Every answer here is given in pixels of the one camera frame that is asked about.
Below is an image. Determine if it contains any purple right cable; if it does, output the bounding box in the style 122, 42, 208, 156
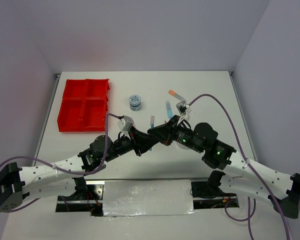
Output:
187, 93, 292, 240

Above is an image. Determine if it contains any clear pen cap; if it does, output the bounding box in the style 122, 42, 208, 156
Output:
150, 115, 155, 125

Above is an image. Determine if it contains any silver taped panel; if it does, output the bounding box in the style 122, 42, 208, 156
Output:
103, 179, 194, 217

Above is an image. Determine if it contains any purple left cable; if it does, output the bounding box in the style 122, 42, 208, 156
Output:
0, 113, 124, 213

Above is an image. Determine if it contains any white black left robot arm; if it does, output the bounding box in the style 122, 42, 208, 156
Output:
0, 127, 159, 213

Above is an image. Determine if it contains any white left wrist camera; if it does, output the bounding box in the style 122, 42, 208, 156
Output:
117, 115, 134, 132

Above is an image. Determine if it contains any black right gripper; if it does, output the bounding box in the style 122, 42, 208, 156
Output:
147, 114, 203, 153

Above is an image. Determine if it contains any blue highlighter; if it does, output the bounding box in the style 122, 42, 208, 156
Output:
165, 100, 173, 119

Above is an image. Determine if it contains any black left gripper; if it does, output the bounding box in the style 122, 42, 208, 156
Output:
104, 125, 159, 162

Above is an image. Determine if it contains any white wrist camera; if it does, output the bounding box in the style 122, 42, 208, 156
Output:
117, 115, 134, 132
176, 100, 191, 122

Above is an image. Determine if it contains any large clear tape roll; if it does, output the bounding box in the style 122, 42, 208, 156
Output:
178, 145, 190, 150

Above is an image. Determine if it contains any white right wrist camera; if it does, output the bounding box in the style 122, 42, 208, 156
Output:
176, 100, 191, 122

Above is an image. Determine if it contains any blue lidded jar centre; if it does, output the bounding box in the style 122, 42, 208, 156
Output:
129, 94, 142, 111

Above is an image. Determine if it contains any blue gel pen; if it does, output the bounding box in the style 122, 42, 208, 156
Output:
149, 119, 154, 151

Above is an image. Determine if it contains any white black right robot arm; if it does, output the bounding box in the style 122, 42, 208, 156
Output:
147, 115, 300, 219

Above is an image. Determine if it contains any red four-compartment bin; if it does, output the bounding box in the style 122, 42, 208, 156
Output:
57, 78, 110, 133

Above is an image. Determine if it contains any orange capped highlighter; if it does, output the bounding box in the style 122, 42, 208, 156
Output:
168, 90, 186, 101

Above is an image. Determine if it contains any purple cable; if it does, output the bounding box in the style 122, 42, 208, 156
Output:
187, 93, 292, 240
0, 113, 124, 213

